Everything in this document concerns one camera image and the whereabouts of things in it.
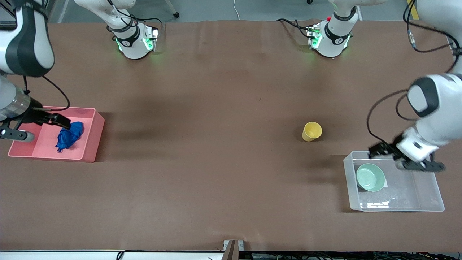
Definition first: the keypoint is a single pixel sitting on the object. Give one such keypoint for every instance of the clear plastic box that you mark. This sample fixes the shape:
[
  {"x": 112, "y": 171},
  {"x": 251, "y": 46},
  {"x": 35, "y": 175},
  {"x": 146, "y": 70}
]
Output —
[{"x": 408, "y": 191}]

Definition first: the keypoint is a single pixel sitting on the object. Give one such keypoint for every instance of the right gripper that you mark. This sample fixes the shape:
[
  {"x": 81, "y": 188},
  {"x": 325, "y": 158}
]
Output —
[{"x": 37, "y": 114}]

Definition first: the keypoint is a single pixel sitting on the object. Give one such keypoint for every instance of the mint green bowl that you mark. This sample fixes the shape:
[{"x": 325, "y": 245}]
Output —
[{"x": 370, "y": 177}]

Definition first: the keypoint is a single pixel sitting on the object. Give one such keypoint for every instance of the pink plastic bin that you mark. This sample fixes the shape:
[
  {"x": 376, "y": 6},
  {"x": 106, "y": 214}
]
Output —
[{"x": 90, "y": 144}]

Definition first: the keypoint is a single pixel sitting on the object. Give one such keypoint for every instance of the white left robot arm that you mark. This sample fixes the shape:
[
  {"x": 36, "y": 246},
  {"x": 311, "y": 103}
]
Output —
[{"x": 332, "y": 41}]

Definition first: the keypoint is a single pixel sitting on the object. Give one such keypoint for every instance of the aluminium frame profile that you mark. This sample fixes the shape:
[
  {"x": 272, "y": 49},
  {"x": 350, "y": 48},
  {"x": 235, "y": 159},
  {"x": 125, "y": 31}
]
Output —
[{"x": 7, "y": 25}]

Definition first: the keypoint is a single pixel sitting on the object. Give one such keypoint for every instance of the grey metal mount bracket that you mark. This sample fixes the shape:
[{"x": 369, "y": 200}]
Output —
[{"x": 233, "y": 249}]

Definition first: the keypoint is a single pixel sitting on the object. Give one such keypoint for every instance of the black caster wheel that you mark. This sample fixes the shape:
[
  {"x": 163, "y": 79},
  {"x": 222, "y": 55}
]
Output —
[{"x": 176, "y": 14}]

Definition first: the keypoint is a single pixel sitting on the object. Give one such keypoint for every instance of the brown table cover sheet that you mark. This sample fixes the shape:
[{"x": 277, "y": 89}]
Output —
[{"x": 231, "y": 90}]

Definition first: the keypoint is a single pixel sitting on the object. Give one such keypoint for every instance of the blue glove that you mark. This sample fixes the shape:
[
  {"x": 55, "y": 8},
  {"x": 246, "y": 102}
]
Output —
[{"x": 68, "y": 137}]

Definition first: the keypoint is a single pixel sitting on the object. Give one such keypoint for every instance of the white table edge rail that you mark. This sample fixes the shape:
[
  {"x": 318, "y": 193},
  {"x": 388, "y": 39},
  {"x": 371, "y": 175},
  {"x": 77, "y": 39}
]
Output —
[{"x": 72, "y": 255}]

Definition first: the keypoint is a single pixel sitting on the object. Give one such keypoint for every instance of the yellow cup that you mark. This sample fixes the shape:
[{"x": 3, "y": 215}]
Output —
[{"x": 312, "y": 130}]

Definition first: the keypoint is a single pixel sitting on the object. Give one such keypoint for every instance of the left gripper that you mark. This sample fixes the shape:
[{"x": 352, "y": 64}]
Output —
[{"x": 389, "y": 148}]

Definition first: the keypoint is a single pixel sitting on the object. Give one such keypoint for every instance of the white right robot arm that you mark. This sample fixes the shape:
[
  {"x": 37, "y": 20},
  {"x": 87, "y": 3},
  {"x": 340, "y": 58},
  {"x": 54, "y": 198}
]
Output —
[{"x": 133, "y": 45}]

